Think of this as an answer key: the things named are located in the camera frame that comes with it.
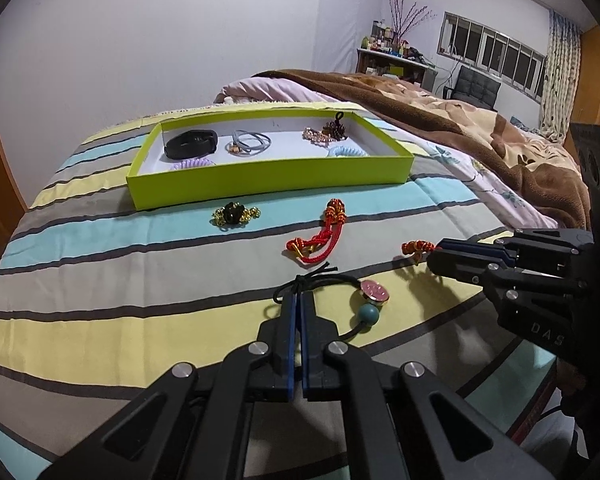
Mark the striped bed sheet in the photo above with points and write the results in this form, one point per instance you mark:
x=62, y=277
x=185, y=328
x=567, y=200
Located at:
x=130, y=270

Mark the black gold hair ornament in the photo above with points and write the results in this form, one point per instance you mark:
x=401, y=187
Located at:
x=231, y=212

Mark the black wristband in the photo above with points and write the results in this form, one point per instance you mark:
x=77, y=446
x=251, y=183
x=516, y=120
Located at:
x=180, y=150

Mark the desk shelf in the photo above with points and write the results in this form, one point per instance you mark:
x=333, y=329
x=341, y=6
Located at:
x=390, y=67

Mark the window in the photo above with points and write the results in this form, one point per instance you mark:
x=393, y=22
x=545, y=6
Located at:
x=490, y=52

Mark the vase of flowering branches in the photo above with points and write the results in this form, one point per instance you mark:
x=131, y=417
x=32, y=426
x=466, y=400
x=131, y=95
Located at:
x=407, y=17

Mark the patterned curtain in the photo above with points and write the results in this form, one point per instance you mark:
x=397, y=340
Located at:
x=560, y=75

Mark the black chair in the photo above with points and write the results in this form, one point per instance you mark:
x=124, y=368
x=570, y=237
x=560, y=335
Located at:
x=475, y=87

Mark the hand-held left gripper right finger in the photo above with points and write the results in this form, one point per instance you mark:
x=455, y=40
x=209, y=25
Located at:
x=306, y=340

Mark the green cardboard box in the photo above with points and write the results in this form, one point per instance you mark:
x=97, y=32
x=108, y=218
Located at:
x=270, y=180

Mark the group of bottles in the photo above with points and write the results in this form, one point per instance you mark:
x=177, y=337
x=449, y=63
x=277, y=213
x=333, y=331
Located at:
x=387, y=40

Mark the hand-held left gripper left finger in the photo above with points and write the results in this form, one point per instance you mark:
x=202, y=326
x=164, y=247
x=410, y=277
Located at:
x=292, y=340

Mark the brown blanket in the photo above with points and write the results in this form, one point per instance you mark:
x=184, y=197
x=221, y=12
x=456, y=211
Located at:
x=480, y=125

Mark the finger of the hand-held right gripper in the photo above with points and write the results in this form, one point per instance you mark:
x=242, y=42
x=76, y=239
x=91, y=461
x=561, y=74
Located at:
x=455, y=267
x=472, y=250

